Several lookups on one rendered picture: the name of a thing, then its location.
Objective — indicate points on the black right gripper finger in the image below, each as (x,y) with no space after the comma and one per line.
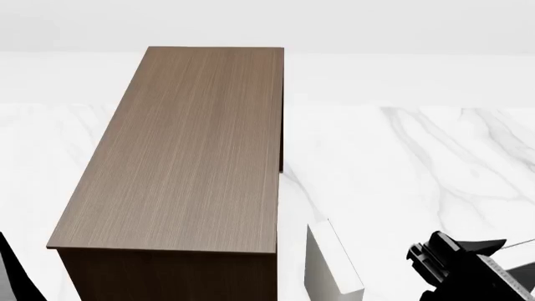
(485,246)

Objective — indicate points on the white book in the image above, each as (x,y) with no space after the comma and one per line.
(332,263)

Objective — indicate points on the brown wooden cabinet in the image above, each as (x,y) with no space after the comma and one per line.
(175,156)

